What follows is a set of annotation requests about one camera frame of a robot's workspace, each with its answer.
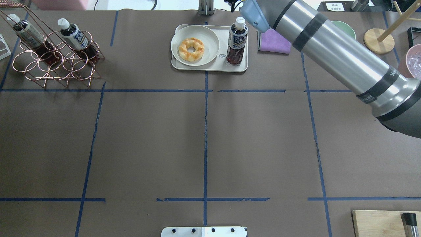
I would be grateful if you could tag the steel black-handled tool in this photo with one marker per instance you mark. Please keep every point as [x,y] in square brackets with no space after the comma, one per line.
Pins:
[410,224]

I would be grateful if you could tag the green ceramic bowl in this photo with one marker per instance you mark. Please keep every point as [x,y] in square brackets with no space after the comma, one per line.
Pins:
[345,28]

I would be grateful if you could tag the purple folded cloth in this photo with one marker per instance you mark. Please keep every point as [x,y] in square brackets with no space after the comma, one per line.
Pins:
[272,41]

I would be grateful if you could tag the wooden cutting board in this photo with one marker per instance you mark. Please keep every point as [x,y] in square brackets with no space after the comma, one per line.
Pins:
[380,223]

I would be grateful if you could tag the copper wire bottle rack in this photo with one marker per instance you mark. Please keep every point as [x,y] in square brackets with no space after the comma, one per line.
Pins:
[26,61]

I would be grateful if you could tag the pink bowl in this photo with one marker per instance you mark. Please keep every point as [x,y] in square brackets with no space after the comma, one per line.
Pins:
[402,68]

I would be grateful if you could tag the white metal base plate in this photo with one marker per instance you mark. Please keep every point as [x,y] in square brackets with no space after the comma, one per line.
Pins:
[205,231]

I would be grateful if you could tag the beige bunny tray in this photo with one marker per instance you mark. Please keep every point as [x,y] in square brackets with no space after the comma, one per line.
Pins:
[219,63]

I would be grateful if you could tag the clear ice cubes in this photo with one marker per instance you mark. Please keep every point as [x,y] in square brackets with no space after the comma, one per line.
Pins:
[413,62]

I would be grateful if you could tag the tea bottle in rack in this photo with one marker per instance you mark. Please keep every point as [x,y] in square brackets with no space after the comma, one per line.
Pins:
[78,41]

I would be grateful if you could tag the glazed donut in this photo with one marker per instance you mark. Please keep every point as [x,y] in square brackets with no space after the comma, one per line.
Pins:
[191,49]

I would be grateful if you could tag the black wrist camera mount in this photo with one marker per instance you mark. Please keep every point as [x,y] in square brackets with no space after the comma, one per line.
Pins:
[233,4]

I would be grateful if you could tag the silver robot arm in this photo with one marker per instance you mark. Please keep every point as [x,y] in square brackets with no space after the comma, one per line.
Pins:
[394,99]

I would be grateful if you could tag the tea bottle white cap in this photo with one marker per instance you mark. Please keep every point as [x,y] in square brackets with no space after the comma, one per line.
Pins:
[237,40]

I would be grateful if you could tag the wooden cup stand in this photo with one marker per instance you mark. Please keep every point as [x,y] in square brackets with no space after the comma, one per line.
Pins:
[381,41]

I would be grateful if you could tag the aluminium frame post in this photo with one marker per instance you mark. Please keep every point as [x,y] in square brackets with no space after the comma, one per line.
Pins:
[206,7]

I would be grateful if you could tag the cream round plate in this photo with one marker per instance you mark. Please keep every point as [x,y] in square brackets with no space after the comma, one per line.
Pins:
[206,35]

